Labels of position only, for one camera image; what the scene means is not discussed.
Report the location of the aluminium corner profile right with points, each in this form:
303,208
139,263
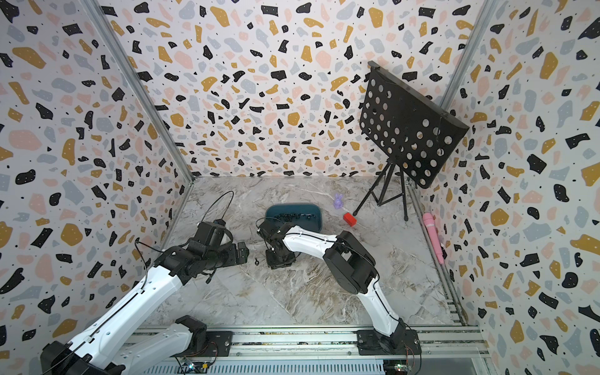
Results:
482,21

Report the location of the red block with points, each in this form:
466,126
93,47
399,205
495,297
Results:
349,219

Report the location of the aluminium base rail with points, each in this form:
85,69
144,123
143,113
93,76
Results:
289,350

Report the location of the aluminium corner profile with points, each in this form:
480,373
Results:
98,19
482,21

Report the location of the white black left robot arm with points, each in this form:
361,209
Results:
122,304

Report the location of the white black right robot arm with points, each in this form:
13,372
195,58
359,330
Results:
354,269

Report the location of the purple rabbit figurine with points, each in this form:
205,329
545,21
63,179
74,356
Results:
338,201

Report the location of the pile of black wing nuts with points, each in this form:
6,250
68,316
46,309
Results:
293,217

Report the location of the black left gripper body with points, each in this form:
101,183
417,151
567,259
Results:
226,256

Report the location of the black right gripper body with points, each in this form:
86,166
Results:
274,261

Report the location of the pink cylindrical bottle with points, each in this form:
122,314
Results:
429,223

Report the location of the aluminium corner profile left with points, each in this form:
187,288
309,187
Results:
98,19

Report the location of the teal plastic storage box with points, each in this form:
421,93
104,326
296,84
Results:
314,225

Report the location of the black music stand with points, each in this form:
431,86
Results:
415,134

